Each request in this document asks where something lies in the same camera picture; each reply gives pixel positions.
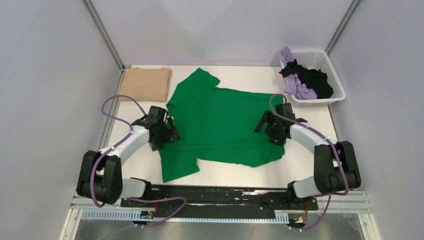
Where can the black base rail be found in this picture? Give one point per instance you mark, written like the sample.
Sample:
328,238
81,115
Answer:
223,202

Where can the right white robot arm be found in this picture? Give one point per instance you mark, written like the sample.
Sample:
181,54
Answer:
335,167

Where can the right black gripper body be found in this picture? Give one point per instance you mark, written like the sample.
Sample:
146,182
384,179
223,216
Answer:
273,131

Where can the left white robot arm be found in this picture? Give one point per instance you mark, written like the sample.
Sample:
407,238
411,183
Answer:
101,176

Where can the green t-shirt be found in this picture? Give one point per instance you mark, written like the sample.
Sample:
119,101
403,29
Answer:
216,124

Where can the white plastic basket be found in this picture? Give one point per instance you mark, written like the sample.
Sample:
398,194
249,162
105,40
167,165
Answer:
314,59

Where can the folded beige t-shirt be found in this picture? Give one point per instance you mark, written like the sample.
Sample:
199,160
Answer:
147,84

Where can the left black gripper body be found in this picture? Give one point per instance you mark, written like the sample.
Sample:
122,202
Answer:
163,137

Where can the lilac t-shirt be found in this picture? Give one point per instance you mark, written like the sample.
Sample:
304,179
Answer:
294,87

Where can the black t-shirt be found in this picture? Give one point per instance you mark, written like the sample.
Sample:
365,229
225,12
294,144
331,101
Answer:
314,79

